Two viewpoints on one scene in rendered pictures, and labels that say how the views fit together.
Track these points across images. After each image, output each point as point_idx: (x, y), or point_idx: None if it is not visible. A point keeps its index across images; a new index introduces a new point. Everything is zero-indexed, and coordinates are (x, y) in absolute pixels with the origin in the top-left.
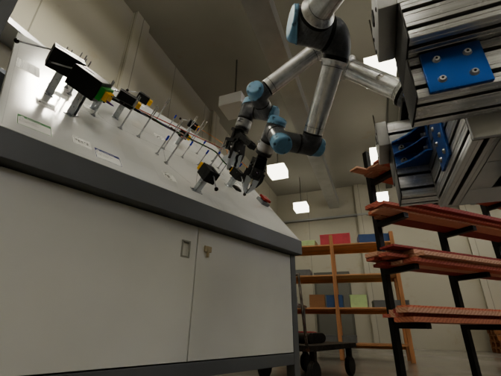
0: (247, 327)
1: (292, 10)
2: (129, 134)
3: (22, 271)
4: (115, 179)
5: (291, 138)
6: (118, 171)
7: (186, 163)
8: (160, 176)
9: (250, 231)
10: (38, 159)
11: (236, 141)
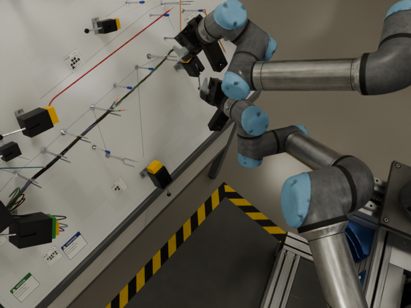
0: (187, 178)
1: (293, 214)
2: (56, 148)
3: (57, 300)
4: (90, 261)
5: (263, 156)
6: (90, 258)
7: (124, 99)
8: (113, 202)
9: (199, 154)
10: (48, 304)
11: (197, 53)
